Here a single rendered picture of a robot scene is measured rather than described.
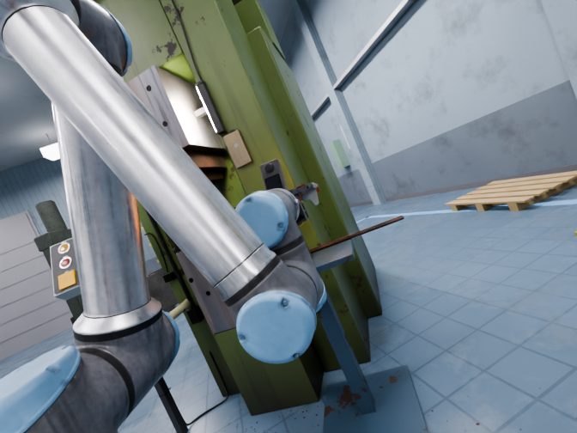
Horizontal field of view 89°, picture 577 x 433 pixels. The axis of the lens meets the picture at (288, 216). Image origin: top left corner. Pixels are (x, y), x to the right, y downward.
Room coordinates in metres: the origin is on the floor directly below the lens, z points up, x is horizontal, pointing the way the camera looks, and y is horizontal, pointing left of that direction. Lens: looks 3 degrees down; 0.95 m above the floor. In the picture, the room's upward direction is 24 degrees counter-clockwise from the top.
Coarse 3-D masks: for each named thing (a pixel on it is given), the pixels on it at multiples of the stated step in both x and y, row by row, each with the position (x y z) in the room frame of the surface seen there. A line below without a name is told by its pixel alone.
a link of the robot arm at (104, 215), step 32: (96, 32) 0.50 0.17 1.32; (128, 64) 0.59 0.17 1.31; (64, 128) 0.49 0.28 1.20; (64, 160) 0.50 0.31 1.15; (96, 160) 0.50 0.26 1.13; (96, 192) 0.50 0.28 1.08; (128, 192) 0.54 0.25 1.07; (96, 224) 0.50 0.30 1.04; (128, 224) 0.53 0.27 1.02; (96, 256) 0.50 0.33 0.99; (128, 256) 0.53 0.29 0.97; (96, 288) 0.51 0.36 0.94; (128, 288) 0.53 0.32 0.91; (96, 320) 0.51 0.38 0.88; (128, 320) 0.51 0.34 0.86; (160, 320) 0.57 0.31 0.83; (128, 352) 0.50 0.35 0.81; (160, 352) 0.56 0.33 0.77
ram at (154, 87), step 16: (144, 80) 1.43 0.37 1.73; (160, 80) 1.41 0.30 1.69; (176, 80) 1.56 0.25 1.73; (144, 96) 1.44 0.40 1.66; (160, 96) 1.42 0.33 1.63; (176, 96) 1.49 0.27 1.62; (192, 96) 1.66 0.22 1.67; (160, 112) 1.43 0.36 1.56; (176, 112) 1.42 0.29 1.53; (192, 112) 1.59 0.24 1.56; (176, 128) 1.42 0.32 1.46; (192, 128) 1.51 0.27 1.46; (208, 128) 1.68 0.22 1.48; (192, 144) 1.44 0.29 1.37; (208, 144) 1.59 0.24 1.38
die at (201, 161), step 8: (192, 152) 1.51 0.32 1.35; (200, 152) 1.59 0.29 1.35; (208, 152) 1.67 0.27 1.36; (192, 160) 1.48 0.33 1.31; (200, 160) 1.55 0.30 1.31; (208, 160) 1.63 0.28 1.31; (216, 160) 1.73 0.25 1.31; (200, 168) 1.56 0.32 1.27; (208, 168) 1.64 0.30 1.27; (216, 168) 1.74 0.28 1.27
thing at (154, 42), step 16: (96, 0) 1.61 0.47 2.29; (112, 0) 1.58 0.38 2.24; (128, 0) 1.56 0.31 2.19; (144, 0) 1.54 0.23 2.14; (128, 16) 1.57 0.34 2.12; (144, 16) 1.55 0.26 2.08; (160, 16) 1.53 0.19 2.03; (128, 32) 1.58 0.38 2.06; (144, 32) 1.56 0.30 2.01; (160, 32) 1.54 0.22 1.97; (144, 48) 1.57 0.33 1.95; (160, 48) 1.55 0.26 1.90; (176, 48) 1.53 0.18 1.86; (144, 64) 1.58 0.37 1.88; (160, 64) 1.56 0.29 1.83; (176, 64) 1.60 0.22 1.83; (128, 80) 1.62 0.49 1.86; (192, 80) 1.82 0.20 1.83
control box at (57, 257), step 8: (72, 240) 1.50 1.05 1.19; (56, 248) 1.48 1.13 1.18; (72, 248) 1.47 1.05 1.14; (56, 256) 1.45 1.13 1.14; (64, 256) 1.45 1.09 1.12; (72, 256) 1.45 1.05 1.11; (56, 264) 1.43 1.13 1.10; (72, 264) 1.43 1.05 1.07; (56, 272) 1.41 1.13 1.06; (64, 272) 1.41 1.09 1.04; (56, 280) 1.39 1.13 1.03; (56, 288) 1.37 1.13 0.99; (72, 288) 1.36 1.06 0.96; (80, 288) 1.38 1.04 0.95; (56, 296) 1.36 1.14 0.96; (64, 296) 1.39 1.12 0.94; (72, 296) 1.41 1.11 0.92
